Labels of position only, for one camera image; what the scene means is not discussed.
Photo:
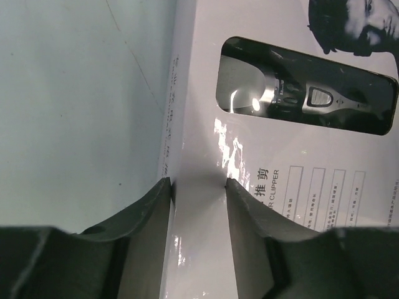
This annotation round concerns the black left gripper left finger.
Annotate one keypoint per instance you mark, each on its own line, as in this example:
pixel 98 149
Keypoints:
pixel 120 257

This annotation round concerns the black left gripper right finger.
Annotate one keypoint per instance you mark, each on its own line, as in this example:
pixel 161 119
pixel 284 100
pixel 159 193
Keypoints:
pixel 275 257

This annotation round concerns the white box with black tray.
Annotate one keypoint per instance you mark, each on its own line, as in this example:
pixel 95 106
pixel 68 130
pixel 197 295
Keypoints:
pixel 321 178

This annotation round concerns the silver black hair clipper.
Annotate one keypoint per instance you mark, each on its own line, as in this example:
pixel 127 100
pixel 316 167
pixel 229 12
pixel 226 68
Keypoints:
pixel 263 80

